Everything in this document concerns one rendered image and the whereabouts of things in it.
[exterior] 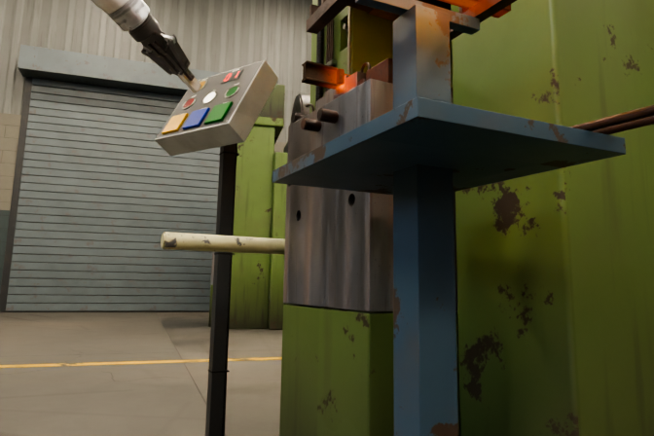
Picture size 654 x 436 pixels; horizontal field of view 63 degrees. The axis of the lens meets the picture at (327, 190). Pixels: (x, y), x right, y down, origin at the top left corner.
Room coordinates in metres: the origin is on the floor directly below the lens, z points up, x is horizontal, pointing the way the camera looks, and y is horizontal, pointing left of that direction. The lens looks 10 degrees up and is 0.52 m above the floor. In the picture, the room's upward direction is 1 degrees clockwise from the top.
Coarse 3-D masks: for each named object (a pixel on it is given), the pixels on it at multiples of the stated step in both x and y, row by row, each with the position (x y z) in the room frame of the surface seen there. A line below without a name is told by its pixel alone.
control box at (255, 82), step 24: (240, 72) 1.60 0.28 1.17; (264, 72) 1.57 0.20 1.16; (192, 96) 1.70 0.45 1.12; (216, 96) 1.60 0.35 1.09; (240, 96) 1.51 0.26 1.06; (264, 96) 1.57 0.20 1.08; (168, 120) 1.69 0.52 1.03; (240, 120) 1.50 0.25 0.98; (168, 144) 1.65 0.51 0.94; (192, 144) 1.61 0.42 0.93; (216, 144) 1.57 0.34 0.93
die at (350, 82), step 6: (360, 72) 1.15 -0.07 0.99; (348, 78) 1.18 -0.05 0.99; (354, 78) 1.15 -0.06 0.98; (360, 78) 1.15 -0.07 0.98; (348, 84) 1.17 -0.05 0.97; (354, 84) 1.15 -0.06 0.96; (330, 90) 1.25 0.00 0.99; (336, 90) 1.23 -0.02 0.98; (342, 90) 1.20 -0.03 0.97; (348, 90) 1.17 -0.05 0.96; (324, 96) 1.28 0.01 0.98; (330, 96) 1.25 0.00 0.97; (318, 102) 1.30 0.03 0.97; (324, 102) 1.28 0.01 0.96
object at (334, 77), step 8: (304, 64) 1.17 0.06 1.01; (312, 64) 1.16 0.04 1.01; (320, 64) 1.17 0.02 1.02; (304, 72) 1.16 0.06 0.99; (312, 72) 1.17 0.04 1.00; (320, 72) 1.18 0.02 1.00; (328, 72) 1.19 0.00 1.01; (336, 72) 1.20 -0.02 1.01; (344, 72) 1.19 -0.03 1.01; (304, 80) 1.16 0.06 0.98; (312, 80) 1.16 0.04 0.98; (320, 80) 1.17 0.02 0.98; (328, 80) 1.19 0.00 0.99; (336, 80) 1.20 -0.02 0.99; (344, 80) 1.19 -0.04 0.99; (328, 88) 1.21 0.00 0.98
